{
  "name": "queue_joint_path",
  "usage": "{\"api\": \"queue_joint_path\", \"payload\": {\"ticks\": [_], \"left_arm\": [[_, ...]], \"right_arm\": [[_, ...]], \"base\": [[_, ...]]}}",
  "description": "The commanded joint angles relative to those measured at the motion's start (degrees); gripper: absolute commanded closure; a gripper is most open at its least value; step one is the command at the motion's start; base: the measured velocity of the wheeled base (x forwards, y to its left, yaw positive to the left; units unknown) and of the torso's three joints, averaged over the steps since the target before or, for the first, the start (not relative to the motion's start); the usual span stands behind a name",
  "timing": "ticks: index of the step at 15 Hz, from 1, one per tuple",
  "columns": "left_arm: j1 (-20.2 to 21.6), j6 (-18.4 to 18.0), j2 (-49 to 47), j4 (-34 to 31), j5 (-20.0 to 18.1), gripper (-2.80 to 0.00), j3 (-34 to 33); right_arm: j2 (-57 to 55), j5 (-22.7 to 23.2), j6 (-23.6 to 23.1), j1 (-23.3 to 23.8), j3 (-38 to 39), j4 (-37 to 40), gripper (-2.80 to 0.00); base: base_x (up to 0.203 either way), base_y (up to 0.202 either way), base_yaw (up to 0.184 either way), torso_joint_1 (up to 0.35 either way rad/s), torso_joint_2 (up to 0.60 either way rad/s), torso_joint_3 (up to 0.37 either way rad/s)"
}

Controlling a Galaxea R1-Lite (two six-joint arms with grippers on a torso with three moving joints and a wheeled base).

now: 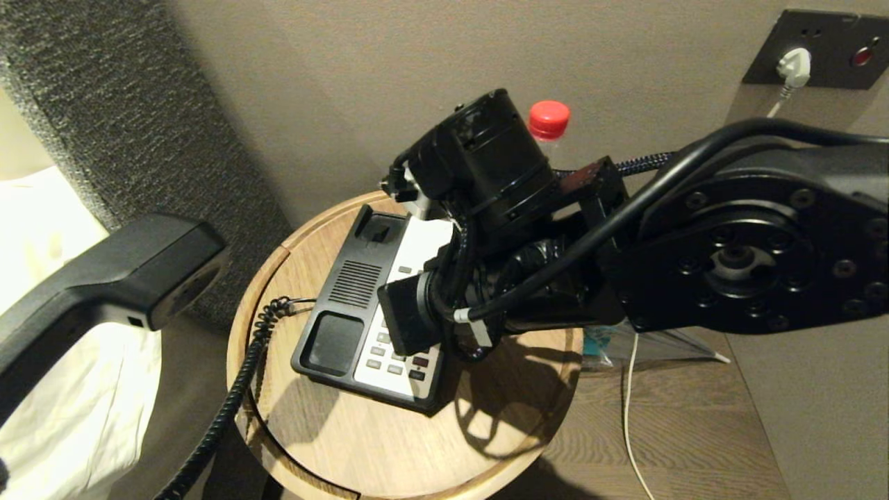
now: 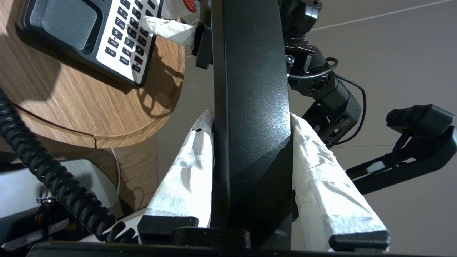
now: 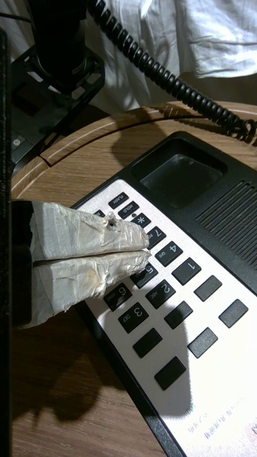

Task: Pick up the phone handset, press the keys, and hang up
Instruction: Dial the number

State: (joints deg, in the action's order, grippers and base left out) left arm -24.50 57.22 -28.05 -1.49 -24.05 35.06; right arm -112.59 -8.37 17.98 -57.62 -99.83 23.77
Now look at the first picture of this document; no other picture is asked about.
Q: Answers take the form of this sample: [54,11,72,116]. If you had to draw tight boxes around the black phone handset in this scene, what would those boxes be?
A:
[0,214,231,426]

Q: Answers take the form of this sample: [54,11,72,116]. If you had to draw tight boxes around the black and white desk phone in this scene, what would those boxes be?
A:
[290,203,459,416]

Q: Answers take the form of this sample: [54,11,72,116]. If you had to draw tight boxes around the clear bottle with red cap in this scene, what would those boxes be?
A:
[528,99,629,370]

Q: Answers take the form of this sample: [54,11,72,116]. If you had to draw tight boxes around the round wooden side table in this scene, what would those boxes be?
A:
[226,189,585,500]

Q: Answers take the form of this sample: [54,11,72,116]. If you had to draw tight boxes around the grey upholstered headboard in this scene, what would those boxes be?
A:
[0,0,296,331]

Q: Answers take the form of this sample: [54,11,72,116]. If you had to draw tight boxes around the white bedding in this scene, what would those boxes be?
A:
[0,165,165,500]

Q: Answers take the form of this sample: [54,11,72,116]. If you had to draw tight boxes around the braided black cable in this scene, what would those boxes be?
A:
[615,151,676,177]

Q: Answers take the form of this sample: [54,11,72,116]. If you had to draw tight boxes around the black coiled phone cord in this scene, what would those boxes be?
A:
[154,296,317,500]

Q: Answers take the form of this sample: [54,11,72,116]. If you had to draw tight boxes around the white power cable with plug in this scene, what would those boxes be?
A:
[623,47,813,500]

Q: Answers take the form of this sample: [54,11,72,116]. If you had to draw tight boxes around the dark wall socket panel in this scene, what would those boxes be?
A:
[742,8,889,92]

